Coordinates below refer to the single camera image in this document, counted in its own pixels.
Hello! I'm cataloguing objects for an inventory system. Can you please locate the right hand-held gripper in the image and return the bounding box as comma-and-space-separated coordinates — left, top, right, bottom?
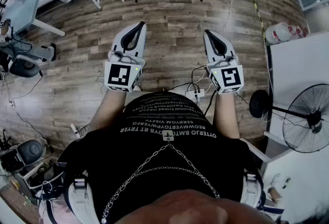
203, 29, 244, 95

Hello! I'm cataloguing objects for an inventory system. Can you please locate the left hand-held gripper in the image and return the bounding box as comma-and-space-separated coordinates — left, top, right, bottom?
103, 21, 148, 93

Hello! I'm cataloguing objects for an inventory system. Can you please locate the person's right forearm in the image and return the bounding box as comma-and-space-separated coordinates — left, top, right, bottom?
212, 91, 241, 140

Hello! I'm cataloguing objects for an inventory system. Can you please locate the person's left forearm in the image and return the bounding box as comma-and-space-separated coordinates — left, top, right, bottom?
87, 86, 129, 134

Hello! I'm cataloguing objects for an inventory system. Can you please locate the white power strip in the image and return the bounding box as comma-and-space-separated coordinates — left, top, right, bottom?
70, 122, 89, 139
185, 88, 206, 99

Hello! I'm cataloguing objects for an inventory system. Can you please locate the yellow black floor tape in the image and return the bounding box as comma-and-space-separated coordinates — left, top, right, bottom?
250, 0, 267, 44

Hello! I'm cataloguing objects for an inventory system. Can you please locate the pack of water bottles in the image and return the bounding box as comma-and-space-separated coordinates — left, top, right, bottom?
264, 22, 309, 45

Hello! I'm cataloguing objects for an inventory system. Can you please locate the white table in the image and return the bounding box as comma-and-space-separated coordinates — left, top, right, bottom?
264, 32, 329, 146

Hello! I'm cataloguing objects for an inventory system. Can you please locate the grey office chair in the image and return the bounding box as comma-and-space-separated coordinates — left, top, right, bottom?
9, 54, 43, 79

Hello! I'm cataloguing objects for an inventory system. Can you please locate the pale grey desk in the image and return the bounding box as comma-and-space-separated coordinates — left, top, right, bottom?
2, 0, 66, 38

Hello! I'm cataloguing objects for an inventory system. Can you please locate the black standing fan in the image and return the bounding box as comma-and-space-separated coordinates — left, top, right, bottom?
249, 83, 329, 154

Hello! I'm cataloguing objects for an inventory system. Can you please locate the person's black printed t-shirt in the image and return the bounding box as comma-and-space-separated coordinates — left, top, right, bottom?
58, 91, 265, 224

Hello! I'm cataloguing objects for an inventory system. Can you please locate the black office chair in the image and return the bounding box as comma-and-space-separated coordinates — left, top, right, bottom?
0, 138, 52, 175

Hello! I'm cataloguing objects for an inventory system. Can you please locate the person's face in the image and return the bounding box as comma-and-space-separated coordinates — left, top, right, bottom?
123, 189, 276, 224

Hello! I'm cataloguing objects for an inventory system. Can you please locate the low wooden shelf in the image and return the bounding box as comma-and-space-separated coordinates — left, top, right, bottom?
0, 184, 39, 224

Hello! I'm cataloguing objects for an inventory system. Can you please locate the silver chain necklace with pendant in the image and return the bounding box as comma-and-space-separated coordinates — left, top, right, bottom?
100, 130, 221, 224

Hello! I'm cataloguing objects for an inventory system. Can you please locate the white harness strap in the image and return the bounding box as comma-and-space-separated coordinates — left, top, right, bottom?
64, 171, 96, 224
241, 171, 265, 216

